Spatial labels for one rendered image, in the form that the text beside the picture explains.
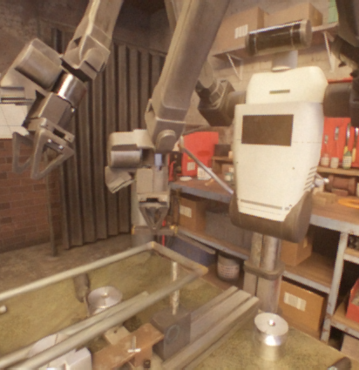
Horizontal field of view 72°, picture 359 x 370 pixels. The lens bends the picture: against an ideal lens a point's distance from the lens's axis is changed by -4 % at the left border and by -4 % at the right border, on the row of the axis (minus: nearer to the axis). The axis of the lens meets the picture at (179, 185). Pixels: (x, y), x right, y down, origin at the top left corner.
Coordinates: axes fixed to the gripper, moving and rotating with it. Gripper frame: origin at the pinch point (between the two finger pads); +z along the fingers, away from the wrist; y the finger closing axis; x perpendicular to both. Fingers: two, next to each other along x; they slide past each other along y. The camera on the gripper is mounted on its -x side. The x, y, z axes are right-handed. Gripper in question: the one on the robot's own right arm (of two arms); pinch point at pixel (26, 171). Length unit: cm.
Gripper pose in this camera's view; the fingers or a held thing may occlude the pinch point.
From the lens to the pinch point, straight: 52.7
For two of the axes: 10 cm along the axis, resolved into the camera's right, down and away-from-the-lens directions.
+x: 5.5, 3.8, 7.4
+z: -3.4, 9.2, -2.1
